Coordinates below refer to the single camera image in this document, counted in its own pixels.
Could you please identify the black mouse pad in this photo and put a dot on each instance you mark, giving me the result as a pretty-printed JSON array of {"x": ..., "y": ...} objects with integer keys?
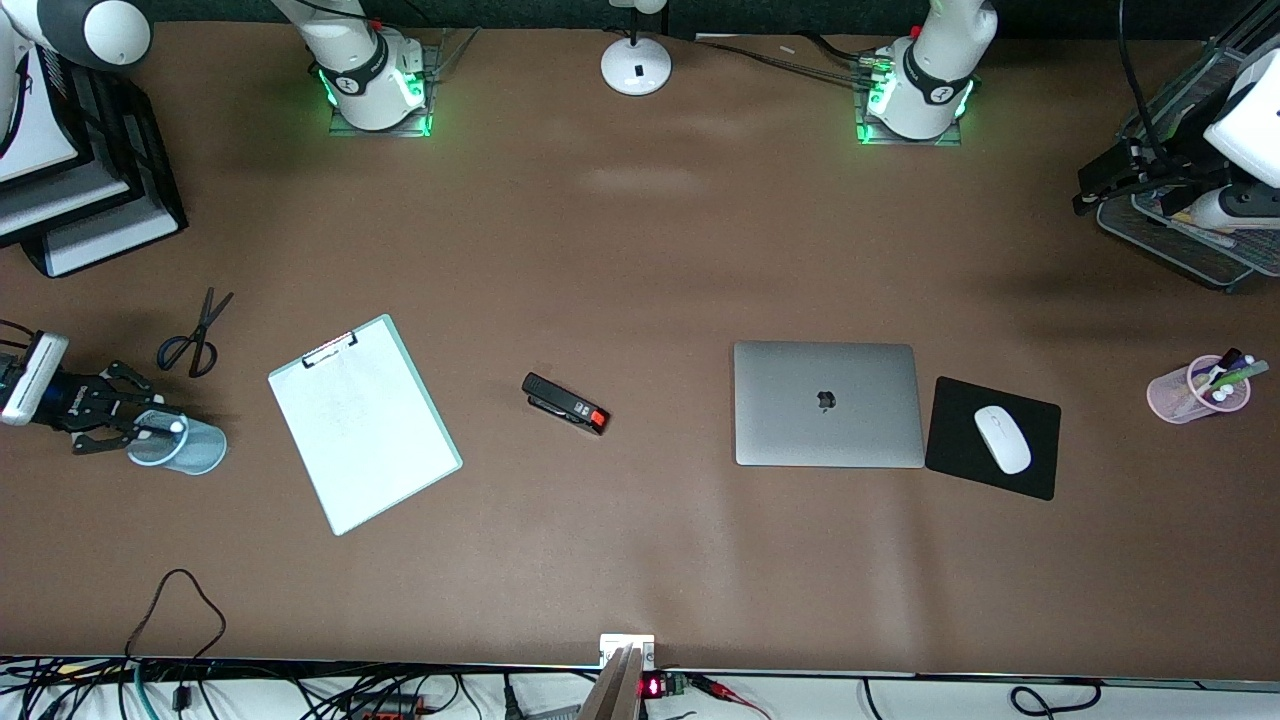
[{"x": 950, "y": 440}]

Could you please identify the silver laptop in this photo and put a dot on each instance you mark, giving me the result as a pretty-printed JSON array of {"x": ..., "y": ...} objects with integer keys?
[{"x": 790, "y": 400}]

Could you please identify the red LED display module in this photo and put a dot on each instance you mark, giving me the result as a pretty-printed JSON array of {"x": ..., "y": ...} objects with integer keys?
[{"x": 655, "y": 687}]

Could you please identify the light blue mesh cup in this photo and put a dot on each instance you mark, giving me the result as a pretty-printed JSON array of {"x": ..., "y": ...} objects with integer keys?
[{"x": 205, "y": 450}]

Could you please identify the silver mesh desk tray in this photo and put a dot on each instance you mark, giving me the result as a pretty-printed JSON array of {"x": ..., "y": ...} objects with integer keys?
[{"x": 1200, "y": 262}]

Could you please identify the black document tray stack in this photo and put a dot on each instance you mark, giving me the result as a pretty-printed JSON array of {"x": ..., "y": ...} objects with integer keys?
[{"x": 160, "y": 200}]

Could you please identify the pink mesh pen cup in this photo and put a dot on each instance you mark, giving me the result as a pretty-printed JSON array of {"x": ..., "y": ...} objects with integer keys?
[{"x": 1170, "y": 395}]

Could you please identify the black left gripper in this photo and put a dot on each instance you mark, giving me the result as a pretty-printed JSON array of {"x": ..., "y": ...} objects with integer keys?
[{"x": 1128, "y": 176}]

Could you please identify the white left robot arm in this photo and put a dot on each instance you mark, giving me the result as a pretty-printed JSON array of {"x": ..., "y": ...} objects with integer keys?
[{"x": 930, "y": 70}]

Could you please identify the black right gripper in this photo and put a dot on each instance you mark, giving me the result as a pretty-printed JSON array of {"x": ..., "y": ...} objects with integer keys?
[{"x": 66, "y": 397}]

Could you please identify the black stapler red tip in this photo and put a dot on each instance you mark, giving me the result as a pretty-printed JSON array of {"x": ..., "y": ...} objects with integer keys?
[{"x": 560, "y": 400}]

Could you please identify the beige camera pole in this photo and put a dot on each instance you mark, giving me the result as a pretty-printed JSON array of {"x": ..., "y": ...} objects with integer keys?
[{"x": 615, "y": 695}]

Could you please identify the white computer mouse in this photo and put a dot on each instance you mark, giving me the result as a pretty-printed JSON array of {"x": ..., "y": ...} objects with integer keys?
[{"x": 1003, "y": 440}]

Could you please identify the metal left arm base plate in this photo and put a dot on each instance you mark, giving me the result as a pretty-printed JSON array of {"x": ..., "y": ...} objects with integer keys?
[{"x": 870, "y": 138}]

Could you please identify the green marker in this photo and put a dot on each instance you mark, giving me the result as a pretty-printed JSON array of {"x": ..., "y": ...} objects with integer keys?
[{"x": 1245, "y": 374}]

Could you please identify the white mount block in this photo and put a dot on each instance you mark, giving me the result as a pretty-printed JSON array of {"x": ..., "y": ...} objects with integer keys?
[{"x": 612, "y": 645}]

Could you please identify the white lamp base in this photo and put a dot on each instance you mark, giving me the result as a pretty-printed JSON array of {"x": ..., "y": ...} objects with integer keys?
[{"x": 620, "y": 65}]

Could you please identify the mint green clipboard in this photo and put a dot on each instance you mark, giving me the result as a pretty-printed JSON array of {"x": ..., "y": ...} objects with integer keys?
[{"x": 426, "y": 402}]

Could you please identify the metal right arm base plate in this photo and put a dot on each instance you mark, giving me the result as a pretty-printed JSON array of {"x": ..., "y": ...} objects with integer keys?
[{"x": 345, "y": 130}]

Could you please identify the black scissors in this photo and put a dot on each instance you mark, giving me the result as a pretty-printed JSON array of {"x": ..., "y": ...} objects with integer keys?
[{"x": 204, "y": 325}]

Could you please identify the white paper sheet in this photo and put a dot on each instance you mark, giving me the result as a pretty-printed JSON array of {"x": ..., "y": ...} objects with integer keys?
[
  {"x": 390, "y": 460},
  {"x": 110, "y": 245},
  {"x": 50, "y": 120}
]

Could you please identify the purple marker black cap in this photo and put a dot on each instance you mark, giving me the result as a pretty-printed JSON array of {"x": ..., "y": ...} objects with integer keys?
[{"x": 1228, "y": 358}]

